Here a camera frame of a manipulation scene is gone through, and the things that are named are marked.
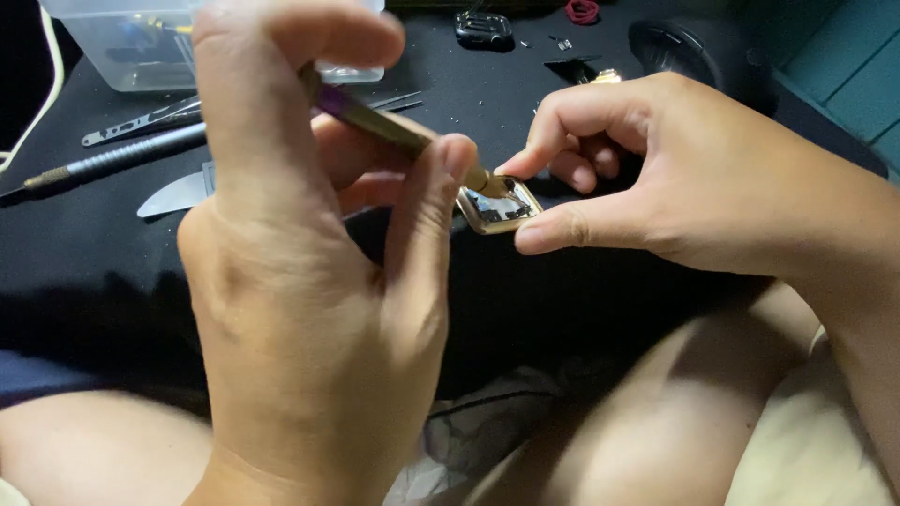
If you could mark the person's right hand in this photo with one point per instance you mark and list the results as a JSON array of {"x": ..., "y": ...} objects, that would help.
[{"x": 717, "y": 183}]

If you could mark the person's left hand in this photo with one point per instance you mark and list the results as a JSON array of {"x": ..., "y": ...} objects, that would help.
[{"x": 281, "y": 302}]

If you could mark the gold purple precision screwdriver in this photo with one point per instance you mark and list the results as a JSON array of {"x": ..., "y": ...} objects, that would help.
[{"x": 380, "y": 119}]

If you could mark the gold smartwatch case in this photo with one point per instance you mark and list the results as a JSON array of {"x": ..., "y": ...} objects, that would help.
[{"x": 500, "y": 212}]

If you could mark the black round speaker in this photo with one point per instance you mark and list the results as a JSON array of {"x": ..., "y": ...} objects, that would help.
[{"x": 696, "y": 60}]

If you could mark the metal spudger blade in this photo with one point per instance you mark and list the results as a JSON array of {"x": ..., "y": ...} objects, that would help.
[{"x": 172, "y": 195}]

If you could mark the small gold watch part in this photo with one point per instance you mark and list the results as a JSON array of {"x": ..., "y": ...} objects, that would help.
[{"x": 606, "y": 76}]

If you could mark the teal wooden box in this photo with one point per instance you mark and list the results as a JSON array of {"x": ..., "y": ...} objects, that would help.
[{"x": 851, "y": 63}]

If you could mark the black flat watch part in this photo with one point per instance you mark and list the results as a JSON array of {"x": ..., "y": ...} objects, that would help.
[{"x": 573, "y": 67}]

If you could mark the black work mat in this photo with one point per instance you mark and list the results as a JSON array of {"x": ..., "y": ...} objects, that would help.
[{"x": 91, "y": 281}]

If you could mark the small silver metal part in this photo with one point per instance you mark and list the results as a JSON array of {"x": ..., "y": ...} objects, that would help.
[{"x": 563, "y": 44}]

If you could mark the grey knurled precision tool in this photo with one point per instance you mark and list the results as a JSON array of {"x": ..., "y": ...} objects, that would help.
[{"x": 119, "y": 158}]

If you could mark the red coiled band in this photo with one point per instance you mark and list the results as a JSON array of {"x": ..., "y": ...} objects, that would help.
[{"x": 582, "y": 11}]

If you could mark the perforated flat metal pry tool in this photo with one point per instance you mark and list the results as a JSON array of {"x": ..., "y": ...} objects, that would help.
[{"x": 140, "y": 121}]

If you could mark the black metal tweezers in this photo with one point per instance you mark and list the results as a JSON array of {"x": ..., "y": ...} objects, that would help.
[{"x": 397, "y": 102}]

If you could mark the grey shorts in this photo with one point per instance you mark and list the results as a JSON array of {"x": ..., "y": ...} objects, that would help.
[{"x": 478, "y": 429}]

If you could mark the person's left leg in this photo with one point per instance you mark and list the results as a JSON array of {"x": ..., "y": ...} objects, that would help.
[{"x": 98, "y": 450}]

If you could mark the person's leg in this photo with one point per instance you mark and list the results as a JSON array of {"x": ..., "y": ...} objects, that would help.
[
  {"x": 98, "y": 450},
  {"x": 654, "y": 414}
]

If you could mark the person's right leg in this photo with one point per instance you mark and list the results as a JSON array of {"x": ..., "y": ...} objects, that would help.
[{"x": 654, "y": 414}]

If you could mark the blue cloth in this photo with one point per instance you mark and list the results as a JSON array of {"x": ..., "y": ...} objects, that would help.
[{"x": 42, "y": 376}]

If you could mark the cream cushion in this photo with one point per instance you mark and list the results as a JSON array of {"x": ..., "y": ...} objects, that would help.
[{"x": 808, "y": 450}]

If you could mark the clear plastic container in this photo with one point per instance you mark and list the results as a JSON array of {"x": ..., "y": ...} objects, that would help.
[{"x": 126, "y": 42}]

